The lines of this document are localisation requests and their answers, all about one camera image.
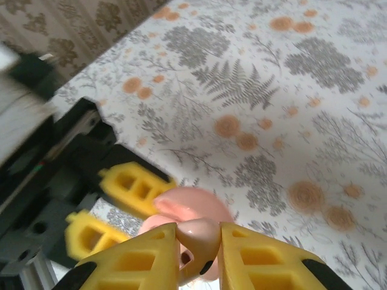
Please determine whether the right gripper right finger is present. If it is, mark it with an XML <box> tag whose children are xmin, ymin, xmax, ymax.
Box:
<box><xmin>219</xmin><ymin>222</ymin><xmax>328</xmax><ymax>290</ymax></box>

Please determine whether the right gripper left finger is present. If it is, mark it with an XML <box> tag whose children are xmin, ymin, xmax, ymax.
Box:
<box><xmin>56</xmin><ymin>223</ymin><xmax>180</xmax><ymax>290</ymax></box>

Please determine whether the pale wireless earbud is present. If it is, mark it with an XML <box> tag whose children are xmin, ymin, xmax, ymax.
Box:
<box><xmin>176</xmin><ymin>219</ymin><xmax>221</xmax><ymax>280</ymax></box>

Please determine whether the pink round charging case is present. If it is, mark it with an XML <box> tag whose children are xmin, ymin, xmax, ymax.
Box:
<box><xmin>137</xmin><ymin>186</ymin><xmax>236</xmax><ymax>286</ymax></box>

